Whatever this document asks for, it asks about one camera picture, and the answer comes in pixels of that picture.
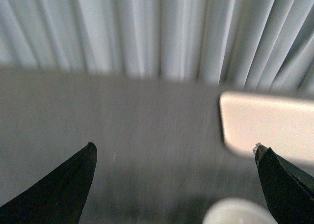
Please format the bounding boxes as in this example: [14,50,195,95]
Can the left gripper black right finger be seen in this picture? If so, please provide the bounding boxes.
[253,143,314,224]

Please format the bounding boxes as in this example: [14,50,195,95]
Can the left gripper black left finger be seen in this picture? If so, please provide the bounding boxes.
[0,142,97,224]

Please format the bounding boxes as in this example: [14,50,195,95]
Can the white smiley face mug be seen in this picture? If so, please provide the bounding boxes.
[202,197,276,224]

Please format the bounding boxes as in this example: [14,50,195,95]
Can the beige rectangular plastic tray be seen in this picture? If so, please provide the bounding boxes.
[219,91,314,166]

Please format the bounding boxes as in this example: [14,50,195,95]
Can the white pleated curtain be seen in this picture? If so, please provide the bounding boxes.
[0,0,314,94]

